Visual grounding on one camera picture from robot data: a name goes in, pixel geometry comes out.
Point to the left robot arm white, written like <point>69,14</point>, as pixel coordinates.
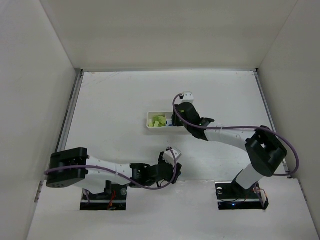
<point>74,167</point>

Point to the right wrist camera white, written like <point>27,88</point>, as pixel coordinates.
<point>186,97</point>

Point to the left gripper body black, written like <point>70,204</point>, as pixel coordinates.
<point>173,172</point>

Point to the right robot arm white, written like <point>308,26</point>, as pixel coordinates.
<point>264,150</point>

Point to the white divided tray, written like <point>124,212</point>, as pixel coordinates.
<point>168,115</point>

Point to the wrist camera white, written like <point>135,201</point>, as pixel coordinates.
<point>171,155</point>
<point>186,97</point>

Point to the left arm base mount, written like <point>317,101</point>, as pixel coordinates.
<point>113,198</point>

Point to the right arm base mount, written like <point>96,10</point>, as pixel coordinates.
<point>231,196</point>

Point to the lime green lego brick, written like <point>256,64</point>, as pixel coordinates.
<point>158,124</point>
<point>159,118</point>
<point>150,123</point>

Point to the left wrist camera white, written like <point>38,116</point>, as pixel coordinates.
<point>171,155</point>

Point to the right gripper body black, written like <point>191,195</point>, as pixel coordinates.
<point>176,120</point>

